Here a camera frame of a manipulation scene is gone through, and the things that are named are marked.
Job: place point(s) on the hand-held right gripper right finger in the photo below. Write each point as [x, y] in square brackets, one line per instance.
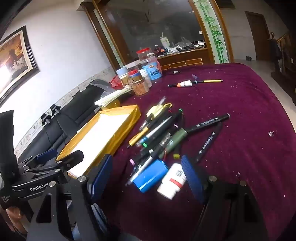
[192, 178]

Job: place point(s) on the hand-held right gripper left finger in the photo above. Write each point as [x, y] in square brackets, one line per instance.
[101, 173]

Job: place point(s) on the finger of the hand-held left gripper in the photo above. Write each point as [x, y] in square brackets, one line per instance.
[46, 154]
[71, 157]

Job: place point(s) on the white pill bottle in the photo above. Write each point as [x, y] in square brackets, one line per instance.
[171, 183]

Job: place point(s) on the gold cardboard box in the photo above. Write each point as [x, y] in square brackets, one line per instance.
[99, 136]

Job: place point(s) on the blue battery pack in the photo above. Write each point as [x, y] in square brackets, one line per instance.
[149, 176]

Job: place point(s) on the yellow black ballpoint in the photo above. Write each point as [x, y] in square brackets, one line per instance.
[138, 137]

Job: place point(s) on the pile of pens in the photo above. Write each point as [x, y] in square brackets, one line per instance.
[208, 121]

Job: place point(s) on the green-capped black marker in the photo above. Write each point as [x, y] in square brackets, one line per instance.
[179, 112]

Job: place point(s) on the black clamp knob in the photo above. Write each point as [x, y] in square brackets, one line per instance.
[46, 118]
[55, 109]

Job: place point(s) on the black leather sofa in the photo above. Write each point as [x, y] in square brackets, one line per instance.
[67, 111]

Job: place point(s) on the maroon velvet tablecloth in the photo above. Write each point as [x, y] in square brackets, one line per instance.
[231, 150]

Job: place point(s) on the gold cardboard lid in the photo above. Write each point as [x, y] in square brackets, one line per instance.
[114, 103]

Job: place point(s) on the stack of papers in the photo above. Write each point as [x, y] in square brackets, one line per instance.
[111, 97]

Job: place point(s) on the yellow earbud case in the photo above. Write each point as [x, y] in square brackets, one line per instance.
[154, 111]

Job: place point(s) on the red plastic item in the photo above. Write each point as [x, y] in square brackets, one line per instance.
[114, 82]

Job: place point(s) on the white paper scrap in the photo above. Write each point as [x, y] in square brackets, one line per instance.
[271, 133]

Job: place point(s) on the brown label jar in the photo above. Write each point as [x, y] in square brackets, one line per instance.
[122, 77]

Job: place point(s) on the white orange fishing float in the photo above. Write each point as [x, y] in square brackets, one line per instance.
[187, 83]

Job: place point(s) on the orange label clear jar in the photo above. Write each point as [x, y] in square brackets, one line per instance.
[139, 86]

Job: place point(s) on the clear blue cap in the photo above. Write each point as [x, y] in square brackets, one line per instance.
[194, 77]

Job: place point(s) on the red blue lid jar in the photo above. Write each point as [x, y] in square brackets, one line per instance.
[134, 73]

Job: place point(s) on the small white bottle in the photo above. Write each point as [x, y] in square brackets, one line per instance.
[147, 78]

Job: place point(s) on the small black clip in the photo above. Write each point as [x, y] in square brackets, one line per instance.
[175, 72]

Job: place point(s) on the blue label plastic jar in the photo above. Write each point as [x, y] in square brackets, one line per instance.
[151, 68]

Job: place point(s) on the wooden sideboard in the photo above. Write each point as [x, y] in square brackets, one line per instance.
[185, 59]

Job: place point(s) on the tall red-lid clear jar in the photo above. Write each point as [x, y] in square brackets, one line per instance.
[143, 54]

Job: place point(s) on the white drinking cup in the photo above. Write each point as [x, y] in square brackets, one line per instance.
[164, 41]

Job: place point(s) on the bamboo painted panel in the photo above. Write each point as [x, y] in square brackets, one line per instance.
[215, 34]

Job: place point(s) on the wooden framed glass partition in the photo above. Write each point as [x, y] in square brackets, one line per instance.
[129, 23]

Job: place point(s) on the wooden staircase railing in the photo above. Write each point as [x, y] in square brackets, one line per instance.
[286, 60]

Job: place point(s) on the dark hanging jacket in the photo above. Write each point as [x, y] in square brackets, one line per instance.
[275, 51]

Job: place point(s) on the brown wooden door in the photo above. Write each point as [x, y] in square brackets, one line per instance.
[257, 34]

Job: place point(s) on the framed wall picture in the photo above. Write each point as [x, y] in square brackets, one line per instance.
[13, 60]

